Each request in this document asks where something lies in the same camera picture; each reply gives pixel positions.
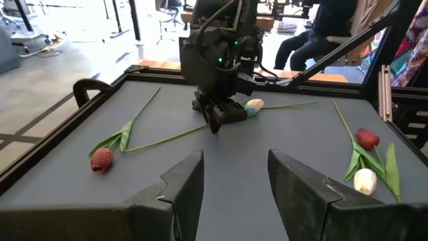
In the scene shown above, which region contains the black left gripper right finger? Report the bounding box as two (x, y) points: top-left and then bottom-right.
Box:
(267, 149), (428, 241)

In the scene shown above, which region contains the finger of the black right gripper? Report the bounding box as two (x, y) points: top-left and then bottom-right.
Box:
(192, 90), (212, 133)
(204, 95), (222, 135)

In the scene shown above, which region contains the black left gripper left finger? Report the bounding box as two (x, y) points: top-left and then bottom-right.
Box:
(0, 149), (205, 241)

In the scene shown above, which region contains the white artificial tulip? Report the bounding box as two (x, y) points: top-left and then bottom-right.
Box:
(124, 98), (265, 154)
(332, 99), (387, 196)

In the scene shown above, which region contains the dark red artificial tulip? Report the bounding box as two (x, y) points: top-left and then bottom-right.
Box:
(88, 86), (162, 173)
(355, 127), (403, 204)

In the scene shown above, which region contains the black office chair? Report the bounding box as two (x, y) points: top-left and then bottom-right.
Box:
(156, 0), (188, 46)

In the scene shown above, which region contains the person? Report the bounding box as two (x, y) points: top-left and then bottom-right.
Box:
(273, 0), (358, 72)

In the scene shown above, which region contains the silver aluminium profile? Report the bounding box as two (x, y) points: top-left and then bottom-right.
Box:
(377, 64), (394, 123)

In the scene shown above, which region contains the colourful patterned cloth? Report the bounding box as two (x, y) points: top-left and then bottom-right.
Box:
(357, 0), (428, 88)

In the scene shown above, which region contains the grey cabinet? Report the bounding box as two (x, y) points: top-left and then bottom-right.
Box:
(0, 26), (23, 75)

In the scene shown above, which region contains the black frame handle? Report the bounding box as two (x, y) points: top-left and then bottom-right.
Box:
(72, 78), (114, 108)

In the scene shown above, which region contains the black diagonal frame strut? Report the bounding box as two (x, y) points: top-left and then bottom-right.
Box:
(289, 3), (402, 88)

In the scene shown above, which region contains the black table frame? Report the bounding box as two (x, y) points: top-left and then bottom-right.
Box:
(0, 65), (428, 197)

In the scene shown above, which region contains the thick black frame post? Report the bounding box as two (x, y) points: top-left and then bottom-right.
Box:
(360, 0), (424, 98)

